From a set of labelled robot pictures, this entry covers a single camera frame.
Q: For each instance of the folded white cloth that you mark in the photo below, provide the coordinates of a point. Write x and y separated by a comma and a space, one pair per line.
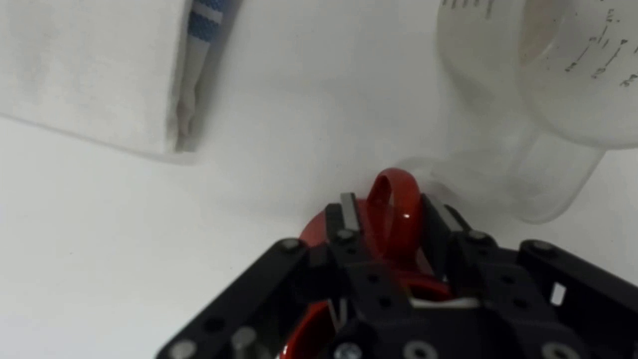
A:
116, 71

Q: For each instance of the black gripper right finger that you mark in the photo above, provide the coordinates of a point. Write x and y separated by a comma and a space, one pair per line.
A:
448, 243

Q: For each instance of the red cup with handle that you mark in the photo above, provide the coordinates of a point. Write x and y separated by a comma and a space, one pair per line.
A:
393, 219

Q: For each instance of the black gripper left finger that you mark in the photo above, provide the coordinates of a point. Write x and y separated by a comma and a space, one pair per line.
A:
345, 237

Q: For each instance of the clear plastic measuring cup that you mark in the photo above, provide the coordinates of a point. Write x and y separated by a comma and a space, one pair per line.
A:
544, 87

